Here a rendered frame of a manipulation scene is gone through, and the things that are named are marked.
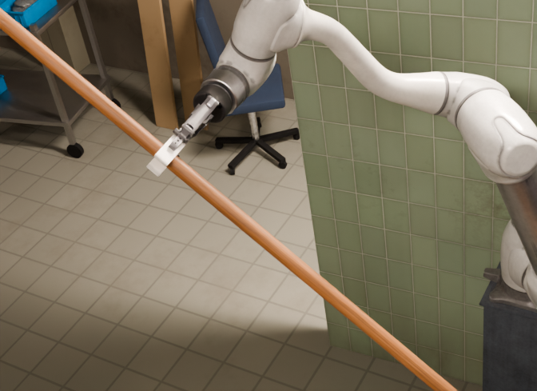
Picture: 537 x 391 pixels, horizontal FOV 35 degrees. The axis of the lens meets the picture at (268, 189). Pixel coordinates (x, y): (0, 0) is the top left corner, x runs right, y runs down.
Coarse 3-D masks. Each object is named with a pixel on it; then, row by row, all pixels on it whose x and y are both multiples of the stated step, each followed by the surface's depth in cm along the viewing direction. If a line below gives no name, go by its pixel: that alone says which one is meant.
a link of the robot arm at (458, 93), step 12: (444, 72) 199; (456, 72) 200; (456, 84) 197; (468, 84) 196; (480, 84) 195; (492, 84) 197; (456, 96) 196; (468, 96) 194; (444, 108) 198; (456, 108) 196
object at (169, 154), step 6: (174, 138) 164; (168, 144) 162; (162, 150) 161; (168, 150) 162; (180, 150) 163; (156, 156) 160; (162, 156) 160; (168, 156) 161; (174, 156) 162; (162, 162) 160; (168, 162) 160
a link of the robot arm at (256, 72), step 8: (232, 48) 177; (224, 56) 180; (232, 56) 178; (240, 56) 176; (224, 64) 179; (232, 64) 178; (240, 64) 177; (248, 64) 177; (256, 64) 177; (264, 64) 178; (272, 64) 183; (248, 72) 178; (256, 72) 178; (264, 72) 180; (248, 80) 179; (256, 80) 180; (264, 80) 184; (256, 88) 182; (248, 96) 182
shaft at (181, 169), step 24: (0, 24) 159; (24, 48) 161; (48, 48) 161; (72, 72) 161; (96, 96) 161; (120, 120) 161; (144, 144) 162; (168, 168) 163; (192, 168) 164; (216, 192) 163; (240, 216) 163; (264, 240) 164; (288, 264) 164; (312, 288) 165; (360, 312) 166; (384, 336) 166; (408, 360) 166; (432, 384) 167
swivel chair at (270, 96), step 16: (208, 0) 473; (208, 16) 458; (208, 32) 450; (208, 48) 456; (224, 48) 487; (272, 80) 477; (256, 96) 467; (272, 96) 464; (240, 112) 464; (256, 128) 493; (256, 144) 498; (240, 160) 489
